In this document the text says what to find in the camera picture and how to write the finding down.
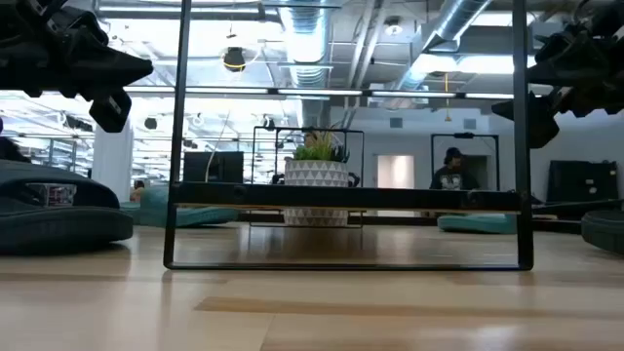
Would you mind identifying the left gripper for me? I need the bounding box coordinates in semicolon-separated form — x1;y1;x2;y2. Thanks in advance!
26;0;154;134

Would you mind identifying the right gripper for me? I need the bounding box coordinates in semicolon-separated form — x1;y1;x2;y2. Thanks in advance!
490;9;599;150

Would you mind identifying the black slide sandal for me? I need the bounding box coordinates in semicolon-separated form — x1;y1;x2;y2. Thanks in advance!
0;159;135;255
580;209;624;254

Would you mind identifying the green slide sandal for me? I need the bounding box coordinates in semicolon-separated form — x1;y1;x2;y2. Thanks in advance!
437;213;519;235
119;184;240;229

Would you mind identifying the black equipment case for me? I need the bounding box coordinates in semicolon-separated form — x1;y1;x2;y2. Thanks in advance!
546;159;620;219

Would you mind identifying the white pillar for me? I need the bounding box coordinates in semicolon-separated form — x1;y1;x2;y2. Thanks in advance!
92;119;135;202

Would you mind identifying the person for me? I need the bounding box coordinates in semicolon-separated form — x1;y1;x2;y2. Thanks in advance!
428;146;482;191
129;178;147;204

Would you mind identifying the black round ceiling lamp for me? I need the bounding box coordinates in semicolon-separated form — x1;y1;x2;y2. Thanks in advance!
222;47;247;73

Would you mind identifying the black cabinet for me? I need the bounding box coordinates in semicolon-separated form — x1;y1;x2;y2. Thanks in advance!
182;150;245;184

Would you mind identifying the long ceiling light strip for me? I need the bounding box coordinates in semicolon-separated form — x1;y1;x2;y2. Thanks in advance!
124;86;516;101

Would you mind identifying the potted succulent patterned white pot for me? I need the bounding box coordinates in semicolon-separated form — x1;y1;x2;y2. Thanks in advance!
284;127;351;228

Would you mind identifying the black metal frame stand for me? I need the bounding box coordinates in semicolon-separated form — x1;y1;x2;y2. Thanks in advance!
430;132;500;191

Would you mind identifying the yellow pendant cord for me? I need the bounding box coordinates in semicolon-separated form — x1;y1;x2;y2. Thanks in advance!
442;72;452;123

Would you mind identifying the silver slanted ceiling duct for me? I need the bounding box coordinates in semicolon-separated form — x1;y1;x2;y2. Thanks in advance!
389;0;493;94

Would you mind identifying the black aluminium table frame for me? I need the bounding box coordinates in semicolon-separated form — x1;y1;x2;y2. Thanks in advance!
238;197;624;235

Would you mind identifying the silver round ceiling duct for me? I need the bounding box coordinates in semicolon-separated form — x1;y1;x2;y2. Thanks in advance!
280;0;337;129

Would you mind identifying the wooden shelf black metal frame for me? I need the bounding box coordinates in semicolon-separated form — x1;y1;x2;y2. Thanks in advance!
163;0;534;272

